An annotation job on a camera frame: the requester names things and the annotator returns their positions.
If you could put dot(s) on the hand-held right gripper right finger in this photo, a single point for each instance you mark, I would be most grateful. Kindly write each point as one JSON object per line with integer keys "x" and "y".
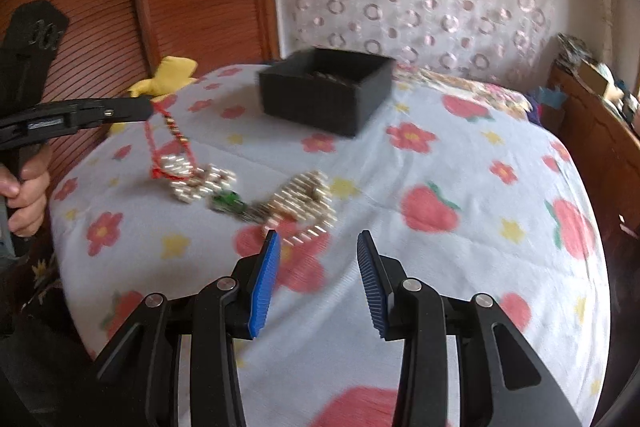
{"x": 372, "y": 289}

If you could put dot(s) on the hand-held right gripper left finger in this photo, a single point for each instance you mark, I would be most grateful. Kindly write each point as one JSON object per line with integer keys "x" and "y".
{"x": 263, "y": 287}

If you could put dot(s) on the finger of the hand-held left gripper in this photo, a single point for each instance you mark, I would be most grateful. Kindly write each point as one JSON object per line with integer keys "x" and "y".
{"x": 120, "y": 109}

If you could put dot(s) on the black box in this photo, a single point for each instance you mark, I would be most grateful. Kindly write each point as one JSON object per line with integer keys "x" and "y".
{"x": 320, "y": 107}

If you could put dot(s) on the person's left hand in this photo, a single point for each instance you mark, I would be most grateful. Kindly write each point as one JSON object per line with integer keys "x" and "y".
{"x": 30, "y": 197}

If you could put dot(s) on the yellow plush toy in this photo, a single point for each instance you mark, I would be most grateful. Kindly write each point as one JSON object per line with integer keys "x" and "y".
{"x": 172, "y": 72}

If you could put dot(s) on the strawberry flower print bed sheet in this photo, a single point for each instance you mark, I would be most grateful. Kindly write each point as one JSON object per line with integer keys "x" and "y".
{"x": 450, "y": 257}

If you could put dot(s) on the floral quilt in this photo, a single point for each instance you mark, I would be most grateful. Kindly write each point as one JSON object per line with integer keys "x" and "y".
{"x": 480, "y": 94}

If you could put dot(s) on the dark floral clothing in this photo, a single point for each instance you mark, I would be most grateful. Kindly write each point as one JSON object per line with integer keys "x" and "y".
{"x": 35, "y": 347}

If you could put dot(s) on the blue bag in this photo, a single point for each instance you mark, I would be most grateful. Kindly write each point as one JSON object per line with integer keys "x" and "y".
{"x": 547, "y": 99}

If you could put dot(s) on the wooden cabinet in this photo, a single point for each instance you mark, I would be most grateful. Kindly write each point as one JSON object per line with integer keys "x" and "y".
{"x": 590, "y": 142}

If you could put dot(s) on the cardboard box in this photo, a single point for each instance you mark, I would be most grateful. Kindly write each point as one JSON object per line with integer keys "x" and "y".
{"x": 592, "y": 79}

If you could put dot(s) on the stack of papers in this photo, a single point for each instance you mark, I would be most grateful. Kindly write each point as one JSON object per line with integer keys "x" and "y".
{"x": 572, "y": 49}

